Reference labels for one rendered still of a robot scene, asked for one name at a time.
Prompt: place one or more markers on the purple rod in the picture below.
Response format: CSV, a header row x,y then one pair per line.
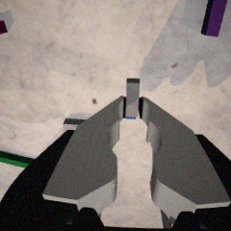
x,y
213,17

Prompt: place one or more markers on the grey rectangular block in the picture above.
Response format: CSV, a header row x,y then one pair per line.
x,y
132,97
70,123

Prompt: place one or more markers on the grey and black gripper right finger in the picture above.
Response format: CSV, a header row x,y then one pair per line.
x,y
188,173

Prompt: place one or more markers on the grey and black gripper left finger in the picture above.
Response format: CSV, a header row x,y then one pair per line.
x,y
79,169

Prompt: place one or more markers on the magenta block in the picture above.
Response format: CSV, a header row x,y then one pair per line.
x,y
3,28

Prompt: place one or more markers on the green rod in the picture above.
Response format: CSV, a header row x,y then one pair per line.
x,y
15,160

